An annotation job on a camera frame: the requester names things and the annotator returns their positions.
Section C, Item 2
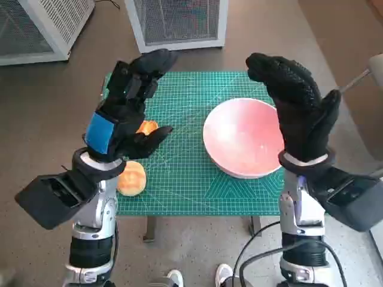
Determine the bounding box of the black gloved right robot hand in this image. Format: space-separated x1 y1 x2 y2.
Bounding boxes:
245 52 342 167

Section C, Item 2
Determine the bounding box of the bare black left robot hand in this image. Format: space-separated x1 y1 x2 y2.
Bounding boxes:
82 48 180 164

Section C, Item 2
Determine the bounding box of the rectangular orange toy bread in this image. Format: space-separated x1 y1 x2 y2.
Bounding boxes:
136 120 159 135

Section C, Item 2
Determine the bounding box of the round toy bread bun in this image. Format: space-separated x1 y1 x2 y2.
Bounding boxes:
117 160 147 197

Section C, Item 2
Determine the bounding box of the pink bowl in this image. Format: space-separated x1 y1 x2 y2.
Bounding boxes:
202 99 285 179

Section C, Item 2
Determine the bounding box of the green cutting mat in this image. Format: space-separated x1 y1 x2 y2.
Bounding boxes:
101 71 285 216

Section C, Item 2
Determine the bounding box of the grey table leg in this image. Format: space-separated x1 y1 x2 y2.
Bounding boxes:
142 215 158 243
248 215 263 239

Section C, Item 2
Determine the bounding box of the narrow white mesh cabinet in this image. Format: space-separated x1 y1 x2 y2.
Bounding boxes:
124 0 230 54

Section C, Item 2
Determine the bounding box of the wide white mesh cabinet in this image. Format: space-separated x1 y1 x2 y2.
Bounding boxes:
0 0 96 66

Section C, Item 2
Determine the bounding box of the white foot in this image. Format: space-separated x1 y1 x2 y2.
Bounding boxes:
166 269 184 287
215 263 234 287

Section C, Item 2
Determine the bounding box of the grey chair with metal frame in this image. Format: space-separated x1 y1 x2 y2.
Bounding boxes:
335 53 383 182

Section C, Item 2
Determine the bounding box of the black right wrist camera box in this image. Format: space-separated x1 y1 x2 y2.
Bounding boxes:
311 167 383 233

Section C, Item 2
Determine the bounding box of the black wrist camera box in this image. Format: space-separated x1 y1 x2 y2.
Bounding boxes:
311 167 383 233
14 166 104 230

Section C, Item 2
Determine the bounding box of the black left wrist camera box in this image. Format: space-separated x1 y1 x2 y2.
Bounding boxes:
14 166 104 230

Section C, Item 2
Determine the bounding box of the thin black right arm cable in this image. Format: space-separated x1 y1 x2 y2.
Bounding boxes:
232 221 284 287

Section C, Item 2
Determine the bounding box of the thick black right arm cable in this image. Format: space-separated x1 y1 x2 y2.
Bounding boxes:
241 240 348 287

